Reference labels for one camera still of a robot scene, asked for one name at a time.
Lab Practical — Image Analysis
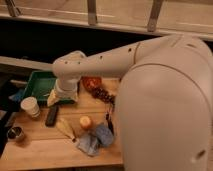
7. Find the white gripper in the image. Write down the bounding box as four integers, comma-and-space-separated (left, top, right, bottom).
47, 79, 78, 107

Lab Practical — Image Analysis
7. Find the black eraser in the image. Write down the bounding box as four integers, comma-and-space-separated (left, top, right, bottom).
45, 105, 59, 127

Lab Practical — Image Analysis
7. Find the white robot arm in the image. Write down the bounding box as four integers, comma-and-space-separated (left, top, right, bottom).
52, 35, 213, 171

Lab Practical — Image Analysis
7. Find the green plastic tray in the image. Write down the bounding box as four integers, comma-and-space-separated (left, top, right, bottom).
23, 71, 75, 105

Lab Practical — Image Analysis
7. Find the red bowl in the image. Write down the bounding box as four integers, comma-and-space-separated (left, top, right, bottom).
82, 77, 102, 91

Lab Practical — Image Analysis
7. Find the white paper cup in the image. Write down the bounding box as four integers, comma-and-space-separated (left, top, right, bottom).
21, 97, 40, 118

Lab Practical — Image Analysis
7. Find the orange round fruit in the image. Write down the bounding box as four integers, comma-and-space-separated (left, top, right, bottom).
79, 116, 93, 130

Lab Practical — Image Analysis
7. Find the bunch of dark grapes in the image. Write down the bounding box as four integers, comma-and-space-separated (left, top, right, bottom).
91, 87, 115, 104

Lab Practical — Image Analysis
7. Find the blue object at table edge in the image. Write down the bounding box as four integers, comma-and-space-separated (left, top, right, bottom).
9, 89, 24, 102

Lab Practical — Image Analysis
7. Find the grey blue cloth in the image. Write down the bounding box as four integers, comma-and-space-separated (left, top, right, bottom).
77, 132, 99, 157

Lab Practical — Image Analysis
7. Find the blue sponge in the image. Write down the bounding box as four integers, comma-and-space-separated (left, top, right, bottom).
95, 123, 114, 147

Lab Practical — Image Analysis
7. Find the small metal cup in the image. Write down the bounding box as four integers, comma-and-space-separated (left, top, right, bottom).
7, 127, 25, 142

